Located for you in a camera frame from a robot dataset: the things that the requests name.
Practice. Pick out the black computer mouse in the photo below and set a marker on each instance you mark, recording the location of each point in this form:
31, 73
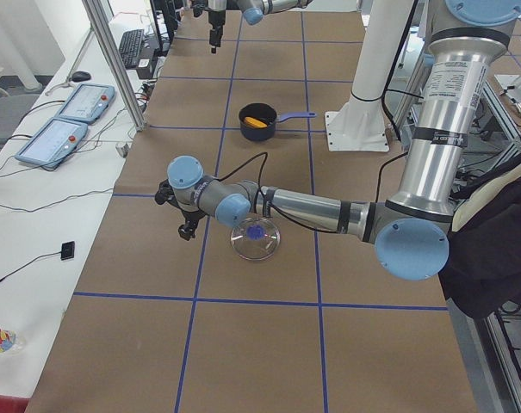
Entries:
80, 76

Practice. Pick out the aluminium frame post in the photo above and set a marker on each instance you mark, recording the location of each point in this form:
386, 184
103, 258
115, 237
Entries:
100, 25

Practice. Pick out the yellow corn cob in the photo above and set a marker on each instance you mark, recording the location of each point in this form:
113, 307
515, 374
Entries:
254, 123

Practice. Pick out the black cloth jacket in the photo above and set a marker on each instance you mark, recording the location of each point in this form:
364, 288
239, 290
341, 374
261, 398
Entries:
484, 267

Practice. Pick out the lower blue teach pendant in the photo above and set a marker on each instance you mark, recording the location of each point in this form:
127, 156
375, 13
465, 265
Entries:
55, 141

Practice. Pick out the glass pot lid blue knob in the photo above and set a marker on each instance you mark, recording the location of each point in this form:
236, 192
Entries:
255, 239

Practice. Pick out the upper blue teach pendant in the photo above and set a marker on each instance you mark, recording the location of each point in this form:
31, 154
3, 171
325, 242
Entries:
87, 103

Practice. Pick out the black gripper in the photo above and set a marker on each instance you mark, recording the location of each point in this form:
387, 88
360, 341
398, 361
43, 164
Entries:
189, 217
215, 20

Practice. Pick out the small black box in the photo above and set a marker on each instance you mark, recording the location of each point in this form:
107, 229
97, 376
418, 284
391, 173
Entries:
67, 251

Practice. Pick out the blue teach pendant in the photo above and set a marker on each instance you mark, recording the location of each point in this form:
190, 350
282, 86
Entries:
55, 141
87, 103

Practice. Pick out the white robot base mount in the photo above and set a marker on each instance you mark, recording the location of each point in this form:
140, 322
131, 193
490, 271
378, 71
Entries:
359, 125

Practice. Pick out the black keyboard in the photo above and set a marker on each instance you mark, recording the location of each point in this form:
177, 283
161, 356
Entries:
130, 47

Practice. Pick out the dark blue saucepan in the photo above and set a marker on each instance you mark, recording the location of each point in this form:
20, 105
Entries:
269, 115

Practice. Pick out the red plastic bottle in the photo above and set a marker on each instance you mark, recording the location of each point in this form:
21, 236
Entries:
11, 342

